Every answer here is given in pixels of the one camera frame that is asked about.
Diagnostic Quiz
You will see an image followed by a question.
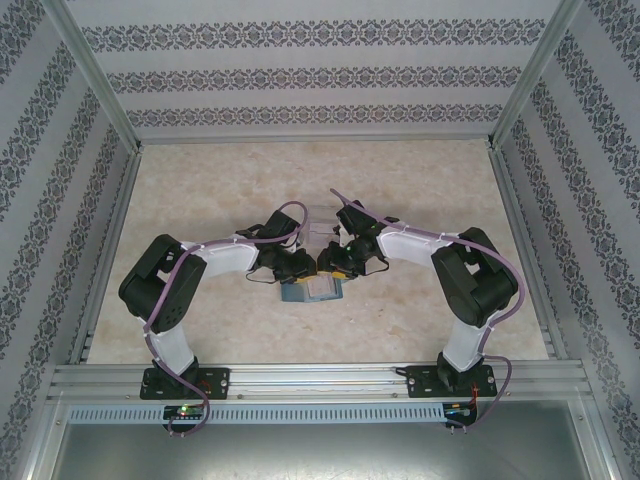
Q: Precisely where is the white cherry blossom card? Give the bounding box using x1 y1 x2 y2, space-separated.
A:
304 279 339 299

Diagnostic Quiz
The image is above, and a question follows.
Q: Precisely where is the teal card holder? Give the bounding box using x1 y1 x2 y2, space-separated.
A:
278 277 346 304

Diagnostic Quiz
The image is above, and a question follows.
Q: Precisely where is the clear acrylic card stand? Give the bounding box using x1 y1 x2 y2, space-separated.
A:
306 203 344 246

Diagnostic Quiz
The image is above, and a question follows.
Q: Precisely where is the grey sheet metal tray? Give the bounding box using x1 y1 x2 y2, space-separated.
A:
49 419 609 480

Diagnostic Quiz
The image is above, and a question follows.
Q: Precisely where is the left circuit board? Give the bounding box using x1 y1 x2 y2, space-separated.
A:
163 404 206 421

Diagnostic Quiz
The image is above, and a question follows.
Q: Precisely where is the circuit board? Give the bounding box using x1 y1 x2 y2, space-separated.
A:
163 404 206 421
444 401 479 419

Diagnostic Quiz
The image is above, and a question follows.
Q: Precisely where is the right circuit board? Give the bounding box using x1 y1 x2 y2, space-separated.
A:
444 401 479 419

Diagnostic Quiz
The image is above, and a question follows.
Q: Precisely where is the thin black left gripper cable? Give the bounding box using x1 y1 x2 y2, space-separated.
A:
244 269 281 286

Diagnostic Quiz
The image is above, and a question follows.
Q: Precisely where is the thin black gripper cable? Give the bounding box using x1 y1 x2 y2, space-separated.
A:
359 249 392 277
244 269 281 286

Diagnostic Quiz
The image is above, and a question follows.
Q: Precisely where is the thin black right gripper cable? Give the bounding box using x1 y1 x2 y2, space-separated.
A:
359 249 392 277

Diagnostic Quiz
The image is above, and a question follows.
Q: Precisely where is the aluminium mounting rail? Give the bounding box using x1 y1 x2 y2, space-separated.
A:
47 362 594 401

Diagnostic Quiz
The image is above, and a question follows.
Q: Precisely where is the slotted grey cable duct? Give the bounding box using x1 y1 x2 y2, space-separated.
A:
67 403 446 422

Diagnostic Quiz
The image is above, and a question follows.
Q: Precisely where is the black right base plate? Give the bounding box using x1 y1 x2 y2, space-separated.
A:
405 364 496 400

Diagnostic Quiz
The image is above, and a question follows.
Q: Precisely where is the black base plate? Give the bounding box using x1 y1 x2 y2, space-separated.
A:
141 366 231 401
405 364 496 400

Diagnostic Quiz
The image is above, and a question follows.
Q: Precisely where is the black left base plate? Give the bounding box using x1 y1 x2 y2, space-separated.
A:
141 366 231 401

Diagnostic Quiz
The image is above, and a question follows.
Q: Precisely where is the aluminium frame post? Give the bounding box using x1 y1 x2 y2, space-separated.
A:
44 0 144 154
485 0 586 151

